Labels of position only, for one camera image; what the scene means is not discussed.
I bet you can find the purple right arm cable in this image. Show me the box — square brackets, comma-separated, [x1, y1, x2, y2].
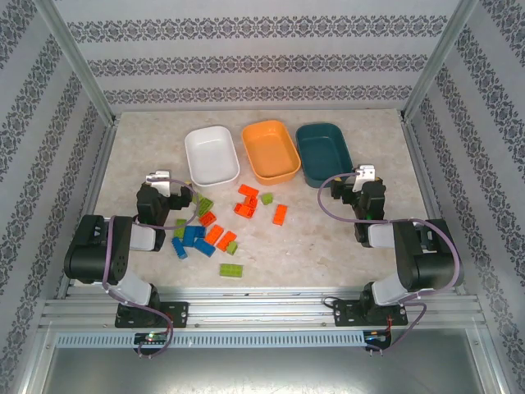
[317, 172, 463, 357]

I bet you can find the teal plastic container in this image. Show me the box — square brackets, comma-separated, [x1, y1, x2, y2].
[294, 122, 354, 189]

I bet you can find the blue lego brick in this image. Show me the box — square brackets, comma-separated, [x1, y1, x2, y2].
[193, 237, 217, 259]
[182, 225, 207, 247]
[171, 236, 190, 260]

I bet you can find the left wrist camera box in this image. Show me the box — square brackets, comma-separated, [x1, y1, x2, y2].
[145, 170, 172, 198]

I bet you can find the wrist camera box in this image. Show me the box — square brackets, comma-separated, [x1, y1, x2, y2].
[145, 170, 172, 198]
[352, 164, 377, 193]

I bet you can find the white plastic container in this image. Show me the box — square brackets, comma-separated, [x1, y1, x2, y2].
[184, 126, 240, 186]

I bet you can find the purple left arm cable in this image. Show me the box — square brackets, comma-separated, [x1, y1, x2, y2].
[101, 176, 201, 359]

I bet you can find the slotted grey cable duct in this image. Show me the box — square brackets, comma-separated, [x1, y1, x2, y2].
[54, 331, 367, 349]

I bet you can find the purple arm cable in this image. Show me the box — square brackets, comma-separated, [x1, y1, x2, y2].
[101, 176, 201, 359]
[317, 172, 463, 357]

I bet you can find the grey metal base panel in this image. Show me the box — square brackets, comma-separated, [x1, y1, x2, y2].
[40, 346, 500, 394]

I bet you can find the aluminium side rail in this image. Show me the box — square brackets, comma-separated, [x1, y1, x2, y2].
[55, 117, 120, 299]
[399, 117, 468, 296]

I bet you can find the aluminium front rail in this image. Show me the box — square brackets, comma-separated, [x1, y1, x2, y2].
[39, 286, 487, 329]

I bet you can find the orange plastic container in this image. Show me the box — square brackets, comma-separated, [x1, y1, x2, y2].
[240, 119, 302, 186]

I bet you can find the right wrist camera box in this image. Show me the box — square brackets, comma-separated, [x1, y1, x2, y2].
[352, 164, 377, 193]

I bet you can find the aluminium frame post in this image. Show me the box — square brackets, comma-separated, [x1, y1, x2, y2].
[399, 0, 483, 122]
[32, 0, 120, 124]

